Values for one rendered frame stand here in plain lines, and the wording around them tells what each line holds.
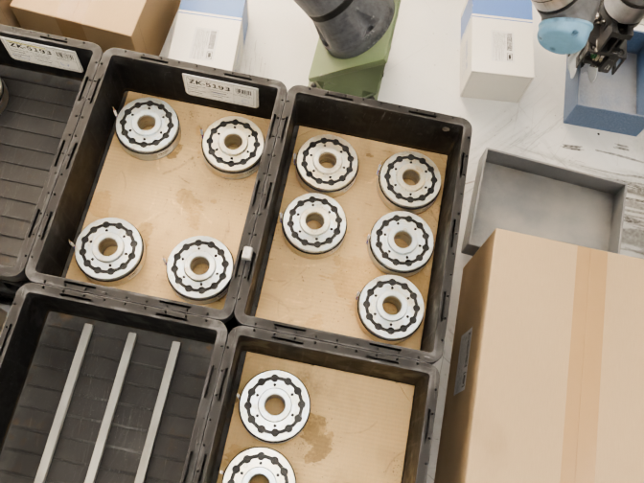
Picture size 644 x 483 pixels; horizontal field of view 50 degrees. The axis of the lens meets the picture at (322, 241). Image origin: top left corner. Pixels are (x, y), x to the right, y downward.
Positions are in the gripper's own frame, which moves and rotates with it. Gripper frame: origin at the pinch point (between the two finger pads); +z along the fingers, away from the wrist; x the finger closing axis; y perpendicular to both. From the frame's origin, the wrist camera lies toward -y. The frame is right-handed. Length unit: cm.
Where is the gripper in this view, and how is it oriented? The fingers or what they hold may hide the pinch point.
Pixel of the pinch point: (576, 66)
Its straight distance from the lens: 150.4
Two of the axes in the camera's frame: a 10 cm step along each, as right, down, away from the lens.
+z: -0.7, 3.4, 9.4
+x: 9.8, 1.8, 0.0
